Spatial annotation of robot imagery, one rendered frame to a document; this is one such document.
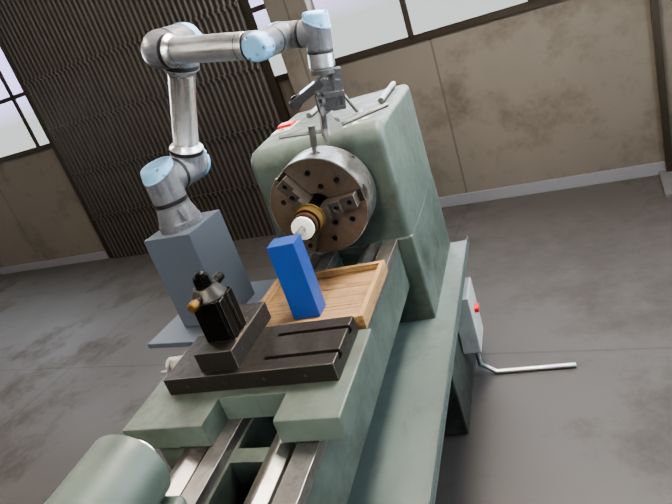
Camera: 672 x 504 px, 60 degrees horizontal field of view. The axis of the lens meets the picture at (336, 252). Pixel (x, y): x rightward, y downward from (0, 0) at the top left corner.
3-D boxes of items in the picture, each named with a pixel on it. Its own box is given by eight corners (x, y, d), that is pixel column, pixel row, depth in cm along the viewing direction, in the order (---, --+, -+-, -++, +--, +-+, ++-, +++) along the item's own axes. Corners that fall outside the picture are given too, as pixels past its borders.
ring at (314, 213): (294, 203, 174) (283, 215, 166) (322, 197, 170) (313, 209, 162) (304, 230, 177) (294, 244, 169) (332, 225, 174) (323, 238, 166)
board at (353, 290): (281, 288, 186) (277, 277, 185) (388, 271, 173) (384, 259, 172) (245, 343, 161) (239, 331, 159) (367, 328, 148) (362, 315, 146)
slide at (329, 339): (205, 349, 151) (198, 335, 150) (358, 331, 136) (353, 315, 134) (170, 396, 136) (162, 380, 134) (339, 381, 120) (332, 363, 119)
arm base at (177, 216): (152, 237, 198) (140, 211, 195) (177, 218, 211) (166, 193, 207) (186, 231, 192) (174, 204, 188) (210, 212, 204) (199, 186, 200)
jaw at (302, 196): (308, 202, 182) (279, 178, 180) (317, 191, 179) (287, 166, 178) (297, 216, 172) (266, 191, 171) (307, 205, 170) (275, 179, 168)
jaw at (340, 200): (326, 193, 179) (361, 183, 174) (332, 208, 180) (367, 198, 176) (316, 207, 169) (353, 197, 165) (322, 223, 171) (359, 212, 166)
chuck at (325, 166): (287, 240, 197) (271, 151, 183) (378, 240, 188) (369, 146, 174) (278, 252, 189) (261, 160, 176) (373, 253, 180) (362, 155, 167)
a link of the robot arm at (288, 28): (253, 27, 160) (288, 23, 155) (273, 20, 168) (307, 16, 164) (259, 56, 163) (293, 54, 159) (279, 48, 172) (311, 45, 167)
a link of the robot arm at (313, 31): (306, 10, 163) (333, 7, 159) (312, 51, 168) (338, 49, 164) (293, 14, 157) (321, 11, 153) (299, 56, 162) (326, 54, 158)
